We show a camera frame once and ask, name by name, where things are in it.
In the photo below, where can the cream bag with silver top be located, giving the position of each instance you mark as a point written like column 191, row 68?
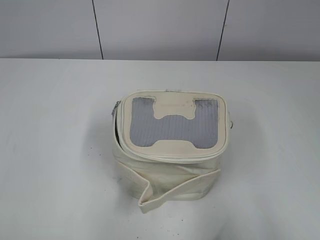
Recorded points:
column 168, row 144

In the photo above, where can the silver zipper pull with ring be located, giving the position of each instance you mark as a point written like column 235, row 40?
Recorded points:
column 115, row 108

